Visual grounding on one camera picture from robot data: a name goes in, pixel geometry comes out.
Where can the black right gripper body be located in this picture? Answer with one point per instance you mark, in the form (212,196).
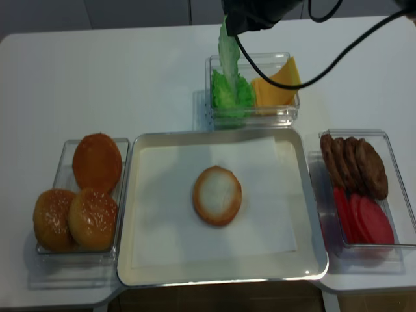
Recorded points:
(255,15)

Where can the green lettuce leaf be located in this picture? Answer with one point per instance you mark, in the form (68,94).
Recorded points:
(229,54)

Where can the clear box with lettuce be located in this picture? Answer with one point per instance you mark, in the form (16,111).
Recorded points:
(253,116)

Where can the green lettuce pile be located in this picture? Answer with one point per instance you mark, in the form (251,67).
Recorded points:
(225,102)

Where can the upright cheese slice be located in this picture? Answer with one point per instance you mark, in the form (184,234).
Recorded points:
(287,74)

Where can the yellow cheese slices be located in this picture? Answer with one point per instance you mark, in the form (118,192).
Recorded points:
(268,97)

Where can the brown patty back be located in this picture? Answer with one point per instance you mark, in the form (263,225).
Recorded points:
(326,149)

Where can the brown patty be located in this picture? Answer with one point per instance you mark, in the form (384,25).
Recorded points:
(337,149)
(372,169)
(326,149)
(349,150)

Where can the bottom bun half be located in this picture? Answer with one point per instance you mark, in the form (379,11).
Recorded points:
(217,196)

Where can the white metal tray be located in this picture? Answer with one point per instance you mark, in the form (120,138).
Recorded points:
(308,262)

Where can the brown patty front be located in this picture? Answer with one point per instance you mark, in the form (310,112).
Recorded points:
(372,169)

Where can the tomato slice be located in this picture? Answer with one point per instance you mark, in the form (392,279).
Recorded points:
(359,232)
(374,222)
(352,235)
(338,206)

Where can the tomato slice back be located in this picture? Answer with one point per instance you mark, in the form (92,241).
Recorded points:
(338,206)

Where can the plain orange bun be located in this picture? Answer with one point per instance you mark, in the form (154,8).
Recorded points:
(97,163)

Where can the white paper sheet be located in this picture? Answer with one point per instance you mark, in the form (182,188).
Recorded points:
(169,231)

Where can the clear box with patties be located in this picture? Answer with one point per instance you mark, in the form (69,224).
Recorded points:
(364,258)

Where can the tomato slice front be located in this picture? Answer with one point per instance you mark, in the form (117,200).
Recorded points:
(374,222)

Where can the sesame bun right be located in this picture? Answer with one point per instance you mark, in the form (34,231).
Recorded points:
(92,219)

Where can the sesame bun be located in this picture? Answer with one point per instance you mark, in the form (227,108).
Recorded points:
(92,219)
(50,220)

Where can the clear box with buns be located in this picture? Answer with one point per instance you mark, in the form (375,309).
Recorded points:
(81,267)

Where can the sesame bun left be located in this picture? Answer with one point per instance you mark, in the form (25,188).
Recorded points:
(50,220)

